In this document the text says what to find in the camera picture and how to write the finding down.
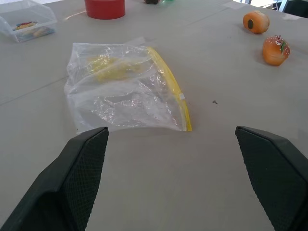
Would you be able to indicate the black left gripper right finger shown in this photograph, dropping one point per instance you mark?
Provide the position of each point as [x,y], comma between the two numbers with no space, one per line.
[279,178]

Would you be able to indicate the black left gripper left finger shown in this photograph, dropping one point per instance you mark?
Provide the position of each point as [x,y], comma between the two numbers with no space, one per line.
[62,187]

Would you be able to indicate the clear yellow-zip plastic bag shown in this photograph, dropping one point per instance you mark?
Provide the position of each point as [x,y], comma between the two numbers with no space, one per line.
[125,96]

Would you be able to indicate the orange toy fruit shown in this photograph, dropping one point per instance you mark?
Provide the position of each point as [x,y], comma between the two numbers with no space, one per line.
[258,22]

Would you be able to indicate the colourful small clips pile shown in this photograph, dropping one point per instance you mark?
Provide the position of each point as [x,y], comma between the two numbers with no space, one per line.
[31,30]

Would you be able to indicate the clear plastic box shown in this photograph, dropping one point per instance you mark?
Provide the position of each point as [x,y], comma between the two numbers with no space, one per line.
[36,14]

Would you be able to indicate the red tape roll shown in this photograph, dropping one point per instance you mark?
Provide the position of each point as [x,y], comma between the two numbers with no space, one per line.
[105,8]

